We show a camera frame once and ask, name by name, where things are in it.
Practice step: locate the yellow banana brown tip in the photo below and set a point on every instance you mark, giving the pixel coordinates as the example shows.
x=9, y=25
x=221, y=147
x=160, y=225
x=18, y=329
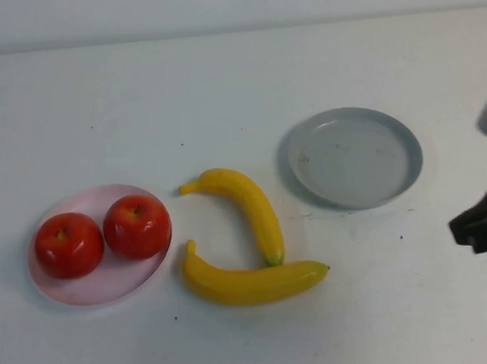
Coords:
x=256, y=284

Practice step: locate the yellow banana green tip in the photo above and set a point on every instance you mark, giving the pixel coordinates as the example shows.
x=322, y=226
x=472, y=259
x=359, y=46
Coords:
x=244, y=190

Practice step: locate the red plastic apple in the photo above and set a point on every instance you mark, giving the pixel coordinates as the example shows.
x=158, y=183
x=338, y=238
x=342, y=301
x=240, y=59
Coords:
x=137, y=228
x=69, y=246

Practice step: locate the grey round plate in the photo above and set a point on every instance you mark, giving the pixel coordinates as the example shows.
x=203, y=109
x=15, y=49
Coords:
x=351, y=161

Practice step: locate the pink round plate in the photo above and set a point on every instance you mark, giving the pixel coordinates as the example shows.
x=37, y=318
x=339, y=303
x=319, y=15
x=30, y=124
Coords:
x=108, y=281

